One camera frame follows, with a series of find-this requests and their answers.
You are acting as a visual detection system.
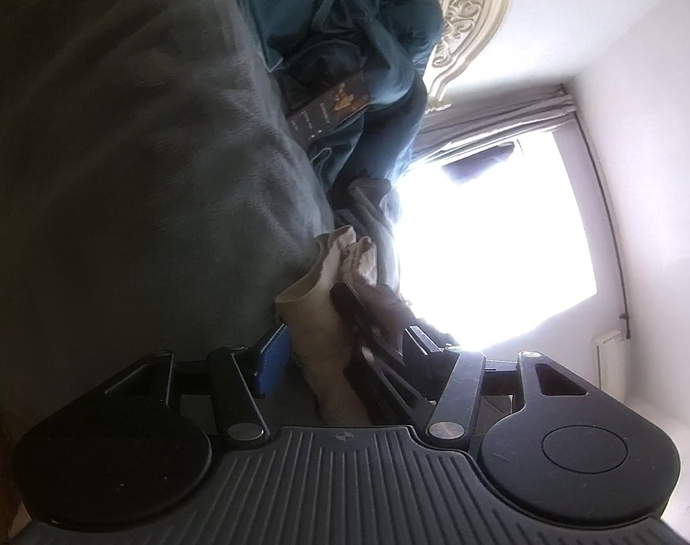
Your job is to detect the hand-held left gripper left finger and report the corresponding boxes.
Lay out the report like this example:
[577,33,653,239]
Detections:
[102,323,293,449]

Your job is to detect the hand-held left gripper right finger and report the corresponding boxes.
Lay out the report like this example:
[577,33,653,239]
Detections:
[409,325,590,449]

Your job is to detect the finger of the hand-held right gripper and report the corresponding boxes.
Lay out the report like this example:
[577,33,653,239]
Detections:
[329,282,437,428]

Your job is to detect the beige pants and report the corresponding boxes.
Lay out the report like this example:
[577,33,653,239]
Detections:
[273,225,381,428]

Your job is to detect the white air conditioner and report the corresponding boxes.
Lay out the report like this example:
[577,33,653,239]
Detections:
[591,328,628,405]

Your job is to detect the window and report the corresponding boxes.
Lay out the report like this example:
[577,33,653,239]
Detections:
[389,129,599,354]

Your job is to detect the grey garment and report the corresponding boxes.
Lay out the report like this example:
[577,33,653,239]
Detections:
[332,175,403,292]

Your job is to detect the smartphone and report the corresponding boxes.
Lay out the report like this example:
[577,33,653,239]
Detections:
[284,69,375,144]

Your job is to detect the grey curtain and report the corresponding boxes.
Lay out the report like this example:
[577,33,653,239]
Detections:
[417,84,580,155]

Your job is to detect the blue duvet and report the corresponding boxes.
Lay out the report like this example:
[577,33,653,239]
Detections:
[230,0,446,189]

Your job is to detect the cream carved headboard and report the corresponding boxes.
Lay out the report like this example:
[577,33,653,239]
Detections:
[423,0,523,113]

